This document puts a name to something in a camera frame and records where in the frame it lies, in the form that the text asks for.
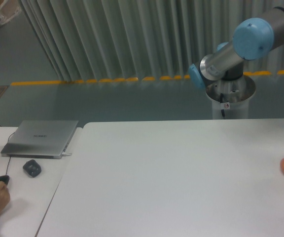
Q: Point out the black computer mouse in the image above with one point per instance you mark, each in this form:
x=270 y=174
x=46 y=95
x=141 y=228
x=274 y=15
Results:
x=5 y=179

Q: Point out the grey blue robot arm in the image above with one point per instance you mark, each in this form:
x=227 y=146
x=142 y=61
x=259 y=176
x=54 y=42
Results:
x=253 y=39

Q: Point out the small black controller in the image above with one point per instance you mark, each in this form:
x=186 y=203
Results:
x=32 y=168

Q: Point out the silver closed laptop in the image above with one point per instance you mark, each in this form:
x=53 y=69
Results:
x=40 y=139

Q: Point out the white usb plug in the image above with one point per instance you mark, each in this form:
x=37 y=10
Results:
x=66 y=154

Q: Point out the grey pleated curtain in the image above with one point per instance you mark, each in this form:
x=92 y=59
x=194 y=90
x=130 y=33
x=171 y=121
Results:
x=121 y=39

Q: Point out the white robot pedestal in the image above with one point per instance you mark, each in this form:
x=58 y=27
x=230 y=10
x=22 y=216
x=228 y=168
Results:
x=230 y=98

